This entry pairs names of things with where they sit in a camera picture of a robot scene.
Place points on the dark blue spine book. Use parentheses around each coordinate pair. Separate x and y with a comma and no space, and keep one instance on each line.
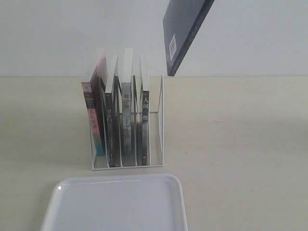
(181,23)

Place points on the dark grey spine book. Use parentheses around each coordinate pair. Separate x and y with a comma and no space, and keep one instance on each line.
(143,111)

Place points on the black spine book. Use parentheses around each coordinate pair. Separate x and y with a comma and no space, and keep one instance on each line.
(110,109)

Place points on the pink teal cover book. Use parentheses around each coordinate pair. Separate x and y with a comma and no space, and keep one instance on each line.
(93,100)

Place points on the grey white spine book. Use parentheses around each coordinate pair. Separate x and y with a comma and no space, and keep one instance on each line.
(127,99)

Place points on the white plastic tray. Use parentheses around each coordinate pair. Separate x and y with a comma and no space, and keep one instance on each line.
(144,202)

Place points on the white wire book rack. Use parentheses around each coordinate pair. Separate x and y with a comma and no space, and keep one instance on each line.
(155,155)

